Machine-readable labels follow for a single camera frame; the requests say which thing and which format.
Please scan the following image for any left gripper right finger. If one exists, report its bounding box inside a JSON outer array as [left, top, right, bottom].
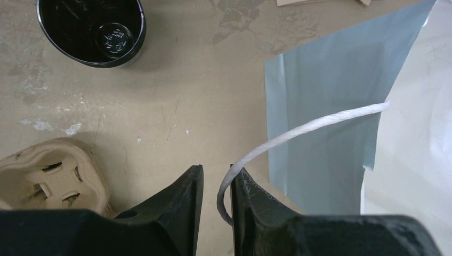
[[230, 170, 441, 255]]

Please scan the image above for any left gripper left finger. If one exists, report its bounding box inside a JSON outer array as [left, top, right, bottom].
[[1, 165, 204, 255]]

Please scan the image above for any light blue paper bag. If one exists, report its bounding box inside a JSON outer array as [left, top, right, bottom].
[[217, 1, 451, 255]]

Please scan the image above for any brown pulp cup carrier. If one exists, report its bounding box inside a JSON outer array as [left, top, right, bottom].
[[1, 138, 116, 218]]

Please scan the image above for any black paper cup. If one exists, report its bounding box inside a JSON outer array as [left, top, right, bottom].
[[36, 0, 147, 68]]

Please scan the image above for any cream paper bag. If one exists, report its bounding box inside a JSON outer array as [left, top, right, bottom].
[[276, 0, 372, 7]]

